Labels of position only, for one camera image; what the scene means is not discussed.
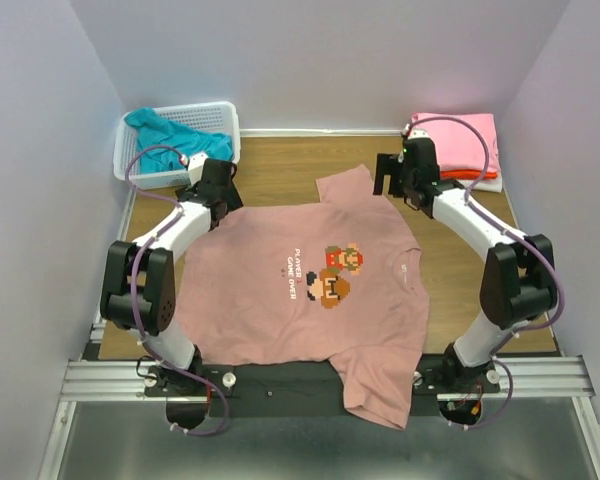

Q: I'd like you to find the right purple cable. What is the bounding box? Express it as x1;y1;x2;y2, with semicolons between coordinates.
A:
404;115;564;431

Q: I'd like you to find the aluminium frame rail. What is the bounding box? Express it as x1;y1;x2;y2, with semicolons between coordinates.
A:
40;353;600;479

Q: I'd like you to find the folded orange t-shirt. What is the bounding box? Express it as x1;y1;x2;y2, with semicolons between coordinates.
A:
440;169;499;181

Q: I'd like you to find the folded white t-shirt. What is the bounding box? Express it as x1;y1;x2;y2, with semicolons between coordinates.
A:
459;176;503;193

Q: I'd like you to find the folded light pink t-shirt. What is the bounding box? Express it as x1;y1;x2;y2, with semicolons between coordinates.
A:
417;113;500;174

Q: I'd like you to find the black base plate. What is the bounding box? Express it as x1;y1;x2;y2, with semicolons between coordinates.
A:
136;354;501;429

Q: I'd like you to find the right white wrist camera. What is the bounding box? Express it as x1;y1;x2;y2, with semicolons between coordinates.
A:
401;124;430;149

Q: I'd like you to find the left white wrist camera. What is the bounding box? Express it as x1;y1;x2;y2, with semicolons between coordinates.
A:
179;152;208;185

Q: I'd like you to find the teal t-shirt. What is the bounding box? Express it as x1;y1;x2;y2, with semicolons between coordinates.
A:
124;108;234;175

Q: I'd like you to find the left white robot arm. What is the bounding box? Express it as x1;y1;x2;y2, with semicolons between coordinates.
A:
99;154;242;395

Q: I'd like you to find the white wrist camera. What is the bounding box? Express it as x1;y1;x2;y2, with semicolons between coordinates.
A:
179;152;208;185
401;124;430;149

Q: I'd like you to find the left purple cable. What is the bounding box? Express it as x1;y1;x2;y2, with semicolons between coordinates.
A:
123;144;231;437

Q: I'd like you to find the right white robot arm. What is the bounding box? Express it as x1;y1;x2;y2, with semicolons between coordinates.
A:
373;137;560;392

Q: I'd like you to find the purple cable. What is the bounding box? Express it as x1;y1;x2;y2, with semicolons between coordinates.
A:
123;144;231;437
404;115;564;431

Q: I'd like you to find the dusty pink graphic t-shirt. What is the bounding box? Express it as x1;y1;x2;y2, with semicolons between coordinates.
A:
174;165;430;429

